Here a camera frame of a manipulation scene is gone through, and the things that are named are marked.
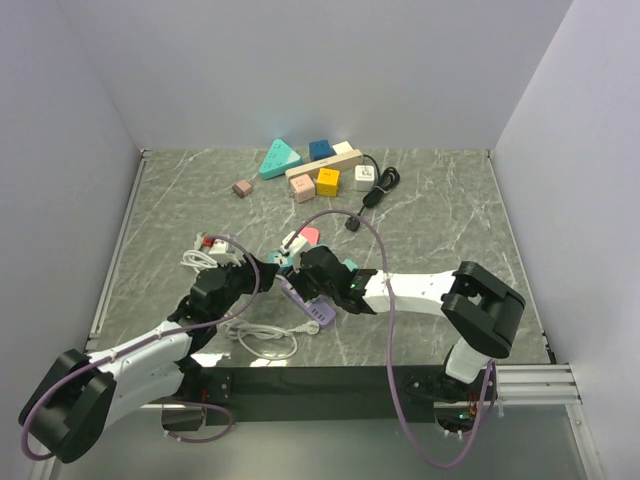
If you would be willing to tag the dark blue cube socket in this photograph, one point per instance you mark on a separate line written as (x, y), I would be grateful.
(319, 150)

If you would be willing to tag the pink cube socket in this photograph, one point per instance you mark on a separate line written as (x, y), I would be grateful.
(303, 188)

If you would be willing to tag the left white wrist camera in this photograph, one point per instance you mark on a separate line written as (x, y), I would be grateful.
(218, 251)

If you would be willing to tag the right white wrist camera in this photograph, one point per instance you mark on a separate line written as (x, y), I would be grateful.
(293, 245)

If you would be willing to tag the pink flat charger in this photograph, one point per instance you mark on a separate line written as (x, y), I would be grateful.
(311, 234)

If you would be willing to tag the brown small charger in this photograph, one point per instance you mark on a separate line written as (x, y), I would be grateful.
(242, 188)

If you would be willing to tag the teal triangular power socket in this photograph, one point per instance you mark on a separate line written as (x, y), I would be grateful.
(279, 158)

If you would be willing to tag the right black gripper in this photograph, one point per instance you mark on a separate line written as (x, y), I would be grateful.
(297, 280)

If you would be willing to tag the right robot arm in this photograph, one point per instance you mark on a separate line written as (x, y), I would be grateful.
(484, 310)

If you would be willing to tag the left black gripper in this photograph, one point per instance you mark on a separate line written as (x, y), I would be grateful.
(246, 269)

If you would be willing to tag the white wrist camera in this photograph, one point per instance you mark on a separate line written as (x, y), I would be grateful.
(293, 245)
(218, 251)

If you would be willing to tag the black base bar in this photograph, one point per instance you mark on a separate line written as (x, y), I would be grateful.
(261, 394)

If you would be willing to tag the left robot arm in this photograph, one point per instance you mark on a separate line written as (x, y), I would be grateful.
(81, 395)

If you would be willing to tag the purple power strip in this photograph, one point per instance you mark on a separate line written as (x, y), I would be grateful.
(318, 310)

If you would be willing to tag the white cube adapter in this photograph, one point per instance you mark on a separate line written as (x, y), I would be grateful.
(365, 177)

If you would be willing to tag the beige long power strip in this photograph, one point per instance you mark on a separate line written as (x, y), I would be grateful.
(340, 162)

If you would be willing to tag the teal small charger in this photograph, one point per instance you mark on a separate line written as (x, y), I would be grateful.
(350, 264)

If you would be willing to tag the teal power strip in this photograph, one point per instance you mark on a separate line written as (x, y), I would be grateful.
(281, 260)

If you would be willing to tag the yellow cube socket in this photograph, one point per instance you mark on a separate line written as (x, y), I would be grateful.
(327, 182)

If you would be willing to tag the white cube socket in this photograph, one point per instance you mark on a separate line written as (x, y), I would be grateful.
(342, 147)

